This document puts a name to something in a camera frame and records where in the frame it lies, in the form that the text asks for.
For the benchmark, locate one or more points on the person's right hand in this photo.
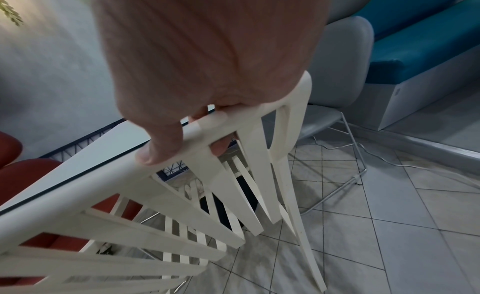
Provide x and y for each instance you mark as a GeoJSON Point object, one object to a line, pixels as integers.
{"type": "Point", "coordinates": [206, 49]}

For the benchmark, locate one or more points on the white slatted wooden chair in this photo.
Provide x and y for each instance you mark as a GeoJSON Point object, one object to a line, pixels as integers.
{"type": "Point", "coordinates": [112, 180]}

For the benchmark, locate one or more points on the grey upholstered chair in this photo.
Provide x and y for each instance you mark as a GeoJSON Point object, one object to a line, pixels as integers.
{"type": "Point", "coordinates": [337, 64]}

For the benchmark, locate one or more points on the red upholstered chair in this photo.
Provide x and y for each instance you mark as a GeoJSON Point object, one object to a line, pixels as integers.
{"type": "Point", "coordinates": [26, 174]}

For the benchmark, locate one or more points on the white table with black base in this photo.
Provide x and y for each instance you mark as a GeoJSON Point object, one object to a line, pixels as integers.
{"type": "Point", "coordinates": [93, 156]}

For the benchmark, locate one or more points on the green plant leaves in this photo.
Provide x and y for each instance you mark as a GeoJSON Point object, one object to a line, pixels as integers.
{"type": "Point", "coordinates": [11, 10]}

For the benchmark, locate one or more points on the blue and white bench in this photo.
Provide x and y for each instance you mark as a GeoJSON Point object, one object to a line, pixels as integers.
{"type": "Point", "coordinates": [420, 34]}

